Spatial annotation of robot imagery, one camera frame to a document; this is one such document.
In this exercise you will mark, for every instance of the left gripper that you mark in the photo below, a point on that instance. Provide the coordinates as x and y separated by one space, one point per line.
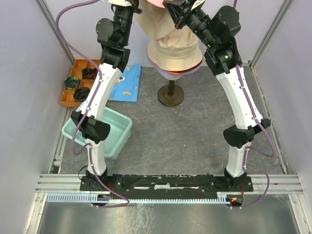
134 8

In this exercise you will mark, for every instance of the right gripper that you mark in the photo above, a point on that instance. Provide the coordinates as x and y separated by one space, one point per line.
178 8

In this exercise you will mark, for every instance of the pink bucket hat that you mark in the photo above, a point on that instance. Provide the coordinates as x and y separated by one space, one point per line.
157 3

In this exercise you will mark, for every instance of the beige bucket hat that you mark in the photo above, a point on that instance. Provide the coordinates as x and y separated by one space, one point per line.
169 48

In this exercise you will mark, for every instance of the purple bucket hat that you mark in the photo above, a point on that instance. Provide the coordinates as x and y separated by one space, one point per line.
164 72

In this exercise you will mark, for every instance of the blue printed cloth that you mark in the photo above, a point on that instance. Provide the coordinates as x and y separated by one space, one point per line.
127 86

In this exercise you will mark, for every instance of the cream mannequin head stand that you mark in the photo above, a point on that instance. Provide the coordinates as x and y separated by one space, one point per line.
171 95

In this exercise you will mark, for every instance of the orange bucket hat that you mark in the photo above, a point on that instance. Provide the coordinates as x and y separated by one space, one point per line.
177 72

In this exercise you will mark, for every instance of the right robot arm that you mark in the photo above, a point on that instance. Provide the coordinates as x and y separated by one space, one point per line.
223 59

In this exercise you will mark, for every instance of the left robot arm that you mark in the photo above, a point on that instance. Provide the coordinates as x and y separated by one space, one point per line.
113 36

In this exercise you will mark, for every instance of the yellow blue rolled tie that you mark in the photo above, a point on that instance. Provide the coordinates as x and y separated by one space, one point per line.
71 83

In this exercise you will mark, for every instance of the dark brown rolled tie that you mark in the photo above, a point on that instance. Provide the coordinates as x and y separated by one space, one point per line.
81 94

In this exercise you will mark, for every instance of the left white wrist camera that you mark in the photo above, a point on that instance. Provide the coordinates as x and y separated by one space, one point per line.
123 3

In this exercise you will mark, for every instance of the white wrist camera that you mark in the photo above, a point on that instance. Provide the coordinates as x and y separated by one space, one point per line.
197 3
123 3

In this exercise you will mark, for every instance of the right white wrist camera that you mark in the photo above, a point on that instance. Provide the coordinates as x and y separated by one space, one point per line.
197 3

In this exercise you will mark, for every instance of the left aluminium corner post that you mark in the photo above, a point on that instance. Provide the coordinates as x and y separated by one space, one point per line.
43 7

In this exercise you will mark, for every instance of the aluminium corner post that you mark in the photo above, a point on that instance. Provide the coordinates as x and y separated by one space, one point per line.
43 7
270 32

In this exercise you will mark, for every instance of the right aluminium corner post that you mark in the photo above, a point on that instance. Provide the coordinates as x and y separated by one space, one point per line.
270 32

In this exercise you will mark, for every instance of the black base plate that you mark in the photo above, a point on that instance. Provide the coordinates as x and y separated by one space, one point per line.
176 186

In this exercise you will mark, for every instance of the aluminium front rail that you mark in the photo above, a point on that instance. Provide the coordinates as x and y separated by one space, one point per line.
68 183

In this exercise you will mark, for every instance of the light blue cable duct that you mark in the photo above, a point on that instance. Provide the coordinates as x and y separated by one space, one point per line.
94 198

